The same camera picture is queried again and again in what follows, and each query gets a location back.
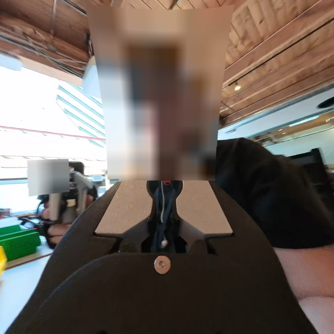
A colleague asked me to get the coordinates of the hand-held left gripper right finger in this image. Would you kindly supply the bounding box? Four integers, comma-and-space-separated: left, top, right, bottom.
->
174, 181, 233, 247

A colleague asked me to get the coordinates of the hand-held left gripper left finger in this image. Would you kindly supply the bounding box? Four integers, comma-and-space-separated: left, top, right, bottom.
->
95, 181, 155, 246

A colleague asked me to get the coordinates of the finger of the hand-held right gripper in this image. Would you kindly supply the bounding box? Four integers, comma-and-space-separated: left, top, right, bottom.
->
74, 172, 94, 217

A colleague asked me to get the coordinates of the person's left forearm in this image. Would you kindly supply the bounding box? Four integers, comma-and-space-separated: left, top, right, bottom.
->
273, 244, 334, 334

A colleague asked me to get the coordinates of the person's right hand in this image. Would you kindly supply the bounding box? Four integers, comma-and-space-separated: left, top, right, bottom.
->
46, 223, 73, 249

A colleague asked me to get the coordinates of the dark cloth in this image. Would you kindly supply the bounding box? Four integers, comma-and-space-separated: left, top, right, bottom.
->
149, 183, 183, 253

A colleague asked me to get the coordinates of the green plastic bin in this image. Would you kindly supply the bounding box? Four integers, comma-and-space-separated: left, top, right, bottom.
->
0, 224, 22, 238
0, 231, 41, 262

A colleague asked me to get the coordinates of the person's black shirt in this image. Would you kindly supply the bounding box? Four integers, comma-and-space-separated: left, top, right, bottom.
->
214, 137, 334, 249

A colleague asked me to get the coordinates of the red ceiling pipe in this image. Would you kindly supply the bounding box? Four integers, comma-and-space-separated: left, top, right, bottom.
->
0, 125, 106, 139

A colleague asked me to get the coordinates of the white cord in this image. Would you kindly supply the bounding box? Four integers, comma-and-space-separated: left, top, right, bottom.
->
160, 183, 169, 248

